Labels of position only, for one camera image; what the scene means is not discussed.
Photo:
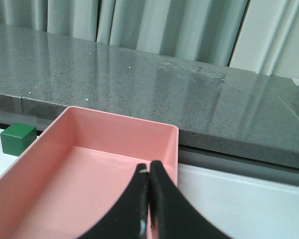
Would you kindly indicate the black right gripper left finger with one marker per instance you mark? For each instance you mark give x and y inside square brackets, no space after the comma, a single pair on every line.
[128,217]

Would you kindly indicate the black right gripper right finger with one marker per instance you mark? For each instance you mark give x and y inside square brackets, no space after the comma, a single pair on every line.
[171,213]

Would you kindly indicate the pink plastic bin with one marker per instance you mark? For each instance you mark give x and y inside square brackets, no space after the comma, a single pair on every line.
[68,178]

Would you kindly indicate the right green cube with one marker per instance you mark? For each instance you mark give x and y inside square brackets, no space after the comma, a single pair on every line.
[17,138]

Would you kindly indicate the grey stone counter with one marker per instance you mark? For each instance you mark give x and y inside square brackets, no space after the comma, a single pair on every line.
[216,108]

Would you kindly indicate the grey curtain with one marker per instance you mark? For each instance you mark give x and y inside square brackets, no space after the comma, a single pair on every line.
[256,35]

